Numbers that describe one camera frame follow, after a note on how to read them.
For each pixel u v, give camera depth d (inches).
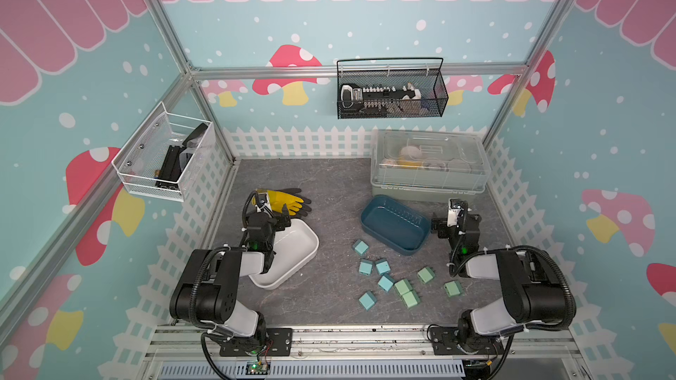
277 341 29.3
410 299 31.5
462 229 27.5
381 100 34.3
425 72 35.2
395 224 39.0
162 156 29.1
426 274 33.5
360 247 36.1
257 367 28.0
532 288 18.5
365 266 34.6
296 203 40.5
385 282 32.8
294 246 36.9
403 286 32.7
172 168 28.1
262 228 27.7
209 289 17.8
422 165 38.2
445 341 29.2
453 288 32.5
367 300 31.6
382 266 34.3
